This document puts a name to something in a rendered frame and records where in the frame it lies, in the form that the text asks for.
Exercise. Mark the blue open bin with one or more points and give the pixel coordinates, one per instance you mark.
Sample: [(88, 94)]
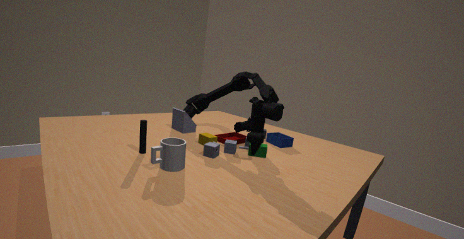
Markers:
[(280, 140)]

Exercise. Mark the grey mug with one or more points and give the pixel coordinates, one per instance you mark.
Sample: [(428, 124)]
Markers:
[(172, 154)]

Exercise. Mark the black cylinder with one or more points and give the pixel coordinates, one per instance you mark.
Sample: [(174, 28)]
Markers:
[(142, 136)]

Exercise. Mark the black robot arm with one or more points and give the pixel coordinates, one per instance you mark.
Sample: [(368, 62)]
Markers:
[(268, 107)]

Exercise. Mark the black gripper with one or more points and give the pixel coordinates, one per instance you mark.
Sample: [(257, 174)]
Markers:
[(255, 137)]

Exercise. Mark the green block with grey pin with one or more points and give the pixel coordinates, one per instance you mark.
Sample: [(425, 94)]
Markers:
[(261, 152)]

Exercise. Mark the red tray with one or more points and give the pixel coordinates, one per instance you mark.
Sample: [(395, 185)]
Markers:
[(240, 138)]

